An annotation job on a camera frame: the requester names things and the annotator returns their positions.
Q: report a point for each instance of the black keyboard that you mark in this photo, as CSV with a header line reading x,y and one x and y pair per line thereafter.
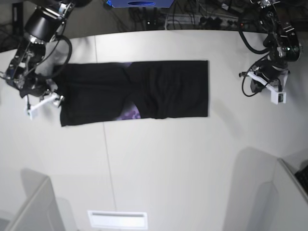
x,y
302,177

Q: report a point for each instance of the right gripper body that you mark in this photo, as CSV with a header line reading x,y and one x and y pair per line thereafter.
x,y
45,90

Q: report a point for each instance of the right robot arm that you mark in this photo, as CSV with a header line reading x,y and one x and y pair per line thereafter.
x,y
46,24

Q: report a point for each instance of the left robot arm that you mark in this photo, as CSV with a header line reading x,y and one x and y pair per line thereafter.
x,y
281,46

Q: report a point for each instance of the white label plate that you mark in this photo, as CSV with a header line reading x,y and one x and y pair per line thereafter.
x,y
118,220

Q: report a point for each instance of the blue box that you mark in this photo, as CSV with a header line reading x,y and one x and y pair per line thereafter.
x,y
140,3

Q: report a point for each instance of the white divider panel left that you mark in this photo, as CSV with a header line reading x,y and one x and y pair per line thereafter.
x,y
39,212

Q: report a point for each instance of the black T-shirt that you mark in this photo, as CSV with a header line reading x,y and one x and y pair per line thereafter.
x,y
119,91

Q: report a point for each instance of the white divider panel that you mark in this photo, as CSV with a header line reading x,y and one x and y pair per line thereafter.
x,y
39,212
292,214

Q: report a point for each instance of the white divider panel right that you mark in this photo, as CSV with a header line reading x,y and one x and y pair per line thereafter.
x,y
292,214

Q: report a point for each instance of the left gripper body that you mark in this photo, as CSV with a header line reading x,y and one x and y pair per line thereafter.
x,y
265,74

